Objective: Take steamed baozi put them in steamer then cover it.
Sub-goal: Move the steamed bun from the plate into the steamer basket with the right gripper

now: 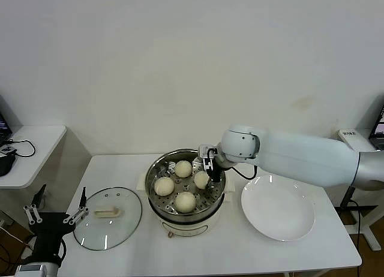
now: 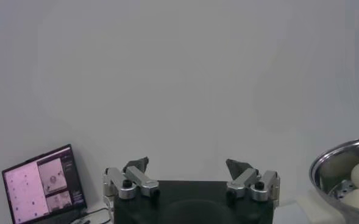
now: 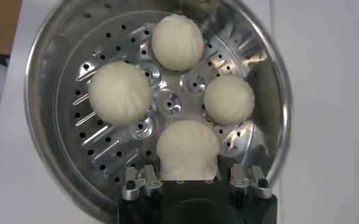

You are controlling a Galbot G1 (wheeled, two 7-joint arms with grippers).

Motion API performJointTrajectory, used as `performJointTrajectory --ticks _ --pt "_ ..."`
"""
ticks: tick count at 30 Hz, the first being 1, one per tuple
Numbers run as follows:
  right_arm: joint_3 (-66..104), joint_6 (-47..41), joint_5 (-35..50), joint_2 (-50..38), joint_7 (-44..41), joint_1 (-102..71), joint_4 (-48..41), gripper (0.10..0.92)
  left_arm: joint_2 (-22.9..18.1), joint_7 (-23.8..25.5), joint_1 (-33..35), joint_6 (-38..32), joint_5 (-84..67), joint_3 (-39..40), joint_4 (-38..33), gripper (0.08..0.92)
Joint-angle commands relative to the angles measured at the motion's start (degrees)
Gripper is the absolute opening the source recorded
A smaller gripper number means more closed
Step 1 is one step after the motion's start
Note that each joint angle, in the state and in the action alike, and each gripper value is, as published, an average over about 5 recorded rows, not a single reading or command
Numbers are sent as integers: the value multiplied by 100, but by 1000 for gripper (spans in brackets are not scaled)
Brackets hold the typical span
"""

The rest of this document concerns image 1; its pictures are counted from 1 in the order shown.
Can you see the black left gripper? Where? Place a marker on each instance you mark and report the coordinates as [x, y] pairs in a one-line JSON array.
[[48, 226]]

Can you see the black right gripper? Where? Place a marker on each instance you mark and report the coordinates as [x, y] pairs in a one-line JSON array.
[[216, 173]]

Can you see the white steamed baozi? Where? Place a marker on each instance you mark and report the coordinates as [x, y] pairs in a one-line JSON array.
[[185, 202], [201, 179], [183, 168], [164, 186]]

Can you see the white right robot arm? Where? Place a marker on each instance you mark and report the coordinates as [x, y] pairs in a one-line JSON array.
[[300, 157]]

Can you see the steel steamer pot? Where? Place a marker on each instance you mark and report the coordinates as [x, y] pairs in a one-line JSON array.
[[186, 229]]

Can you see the stainless steel steamer basket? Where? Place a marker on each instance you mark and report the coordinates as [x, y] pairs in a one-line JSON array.
[[154, 175]]

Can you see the white side table with mouse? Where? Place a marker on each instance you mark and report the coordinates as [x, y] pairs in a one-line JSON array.
[[36, 157]]

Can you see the black computer mouse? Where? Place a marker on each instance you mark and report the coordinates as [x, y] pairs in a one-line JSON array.
[[6, 166]]

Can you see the white round plate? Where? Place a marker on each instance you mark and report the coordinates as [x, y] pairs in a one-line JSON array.
[[276, 208]]

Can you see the small black printed card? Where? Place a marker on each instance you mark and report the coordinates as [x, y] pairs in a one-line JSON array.
[[6, 150]]

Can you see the laptop with dark screen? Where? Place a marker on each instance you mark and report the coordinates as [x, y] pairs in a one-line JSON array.
[[3, 124]]

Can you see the white printed label sticker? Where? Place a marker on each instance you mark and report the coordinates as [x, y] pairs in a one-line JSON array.
[[348, 134]]

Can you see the white side table with label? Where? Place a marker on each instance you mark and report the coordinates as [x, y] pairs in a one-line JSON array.
[[363, 139]]

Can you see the laptop with pink screen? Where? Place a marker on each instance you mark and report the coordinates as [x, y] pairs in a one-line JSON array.
[[378, 127]]

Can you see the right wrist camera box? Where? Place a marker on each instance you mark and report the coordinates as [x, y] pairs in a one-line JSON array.
[[207, 151]]

